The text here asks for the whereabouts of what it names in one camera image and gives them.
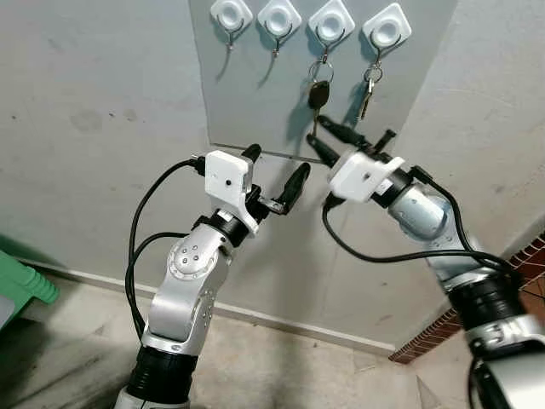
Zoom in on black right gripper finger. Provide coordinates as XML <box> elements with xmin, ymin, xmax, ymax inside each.
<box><xmin>305</xmin><ymin>135</ymin><xmax>343</xmax><ymax>167</ymax></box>
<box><xmin>317</xmin><ymin>119</ymin><xmax>369</xmax><ymax>148</ymax></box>

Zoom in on silver keys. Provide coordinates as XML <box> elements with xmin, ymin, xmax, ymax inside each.
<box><xmin>359</xmin><ymin>61</ymin><xmax>383</xmax><ymax>123</ymax></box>

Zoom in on black car key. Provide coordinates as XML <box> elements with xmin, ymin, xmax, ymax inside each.
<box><xmin>307</xmin><ymin>58</ymin><xmax>335</xmax><ymax>135</ymax></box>

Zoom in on green plastic stool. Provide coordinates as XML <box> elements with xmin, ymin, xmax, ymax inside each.
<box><xmin>0</xmin><ymin>234</ymin><xmax>61</xmax><ymax>308</ymax></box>

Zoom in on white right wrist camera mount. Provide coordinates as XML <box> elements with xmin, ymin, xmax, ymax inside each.
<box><xmin>328</xmin><ymin>151</ymin><xmax>407</xmax><ymax>205</ymax></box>

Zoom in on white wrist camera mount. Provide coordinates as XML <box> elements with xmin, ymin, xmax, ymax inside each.
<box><xmin>204</xmin><ymin>151</ymin><xmax>257</xmax><ymax>236</ymax></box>
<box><xmin>328</xmin><ymin>151</ymin><xmax>407</xmax><ymax>205</ymax></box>

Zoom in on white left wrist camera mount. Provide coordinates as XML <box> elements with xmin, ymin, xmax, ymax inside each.
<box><xmin>204</xmin><ymin>151</ymin><xmax>257</xmax><ymax>236</ymax></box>

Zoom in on grey wall board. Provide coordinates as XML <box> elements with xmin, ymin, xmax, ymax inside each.
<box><xmin>187</xmin><ymin>0</ymin><xmax>462</xmax><ymax>168</ymax></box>

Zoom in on white square wall hook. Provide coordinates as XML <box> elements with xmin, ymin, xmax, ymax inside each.
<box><xmin>210</xmin><ymin>0</ymin><xmax>255</xmax><ymax>51</ymax></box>
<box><xmin>362</xmin><ymin>3</ymin><xmax>414</xmax><ymax>66</ymax></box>
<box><xmin>257</xmin><ymin>0</ymin><xmax>303</xmax><ymax>57</ymax></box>
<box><xmin>308</xmin><ymin>0</ymin><xmax>357</xmax><ymax>49</ymax></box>

